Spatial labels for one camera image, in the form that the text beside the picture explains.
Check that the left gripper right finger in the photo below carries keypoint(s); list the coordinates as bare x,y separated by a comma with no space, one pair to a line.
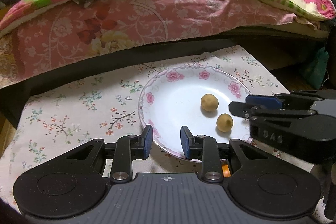
205,149

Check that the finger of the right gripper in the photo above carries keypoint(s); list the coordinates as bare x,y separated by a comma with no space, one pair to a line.
242,110
268,102

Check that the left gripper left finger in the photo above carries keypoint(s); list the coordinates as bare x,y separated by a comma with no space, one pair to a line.
125,151

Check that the tan longan fruit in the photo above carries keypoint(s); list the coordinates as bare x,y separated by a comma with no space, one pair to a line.
209,103
224,122

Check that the orange mandarin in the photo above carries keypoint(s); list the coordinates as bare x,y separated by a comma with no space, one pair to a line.
225,169

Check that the floral tablecloth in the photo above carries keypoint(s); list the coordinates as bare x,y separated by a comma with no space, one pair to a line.
106,106

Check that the white floral plate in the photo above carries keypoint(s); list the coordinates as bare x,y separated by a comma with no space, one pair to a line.
172,99

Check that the green bag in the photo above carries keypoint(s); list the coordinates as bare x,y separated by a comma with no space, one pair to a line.
317,69

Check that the pink floral bed sheet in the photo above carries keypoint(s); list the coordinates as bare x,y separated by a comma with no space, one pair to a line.
56,36

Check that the dark bed frame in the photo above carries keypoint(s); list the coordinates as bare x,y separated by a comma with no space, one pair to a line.
283,53

